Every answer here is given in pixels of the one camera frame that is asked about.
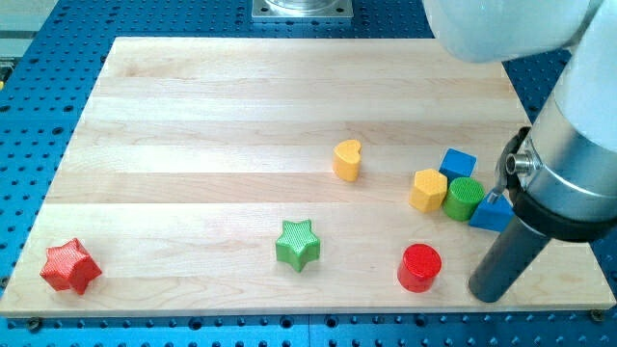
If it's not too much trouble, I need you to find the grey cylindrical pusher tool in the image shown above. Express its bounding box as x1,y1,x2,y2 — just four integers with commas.
469,217,551,303

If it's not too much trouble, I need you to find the red cylinder block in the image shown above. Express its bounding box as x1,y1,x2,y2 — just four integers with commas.
397,244,442,293

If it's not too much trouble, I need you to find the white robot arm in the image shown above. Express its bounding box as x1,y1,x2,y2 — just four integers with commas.
423,0,616,303

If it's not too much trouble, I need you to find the green star block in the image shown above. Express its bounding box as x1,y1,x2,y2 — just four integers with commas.
275,220,321,273

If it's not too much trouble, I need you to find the red star block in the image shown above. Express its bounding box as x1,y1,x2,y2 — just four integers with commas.
40,238,102,295

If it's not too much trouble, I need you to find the blue triangle block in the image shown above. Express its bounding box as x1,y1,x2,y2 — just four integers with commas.
469,193,514,232

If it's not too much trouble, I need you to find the green cylinder block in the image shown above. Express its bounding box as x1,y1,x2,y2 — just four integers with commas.
443,177,485,222

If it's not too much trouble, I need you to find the blue cube block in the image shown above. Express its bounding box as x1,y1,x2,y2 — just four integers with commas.
439,148,477,181

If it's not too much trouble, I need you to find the yellow hexagon block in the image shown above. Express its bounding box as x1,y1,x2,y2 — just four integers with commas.
409,169,447,213

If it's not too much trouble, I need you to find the yellow heart block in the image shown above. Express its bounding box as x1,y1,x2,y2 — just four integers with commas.
333,140,362,182

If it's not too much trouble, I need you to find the wooden board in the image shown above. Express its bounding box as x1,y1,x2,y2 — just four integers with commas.
0,36,617,319

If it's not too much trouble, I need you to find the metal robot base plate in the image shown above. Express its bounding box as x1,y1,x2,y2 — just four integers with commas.
252,0,354,19

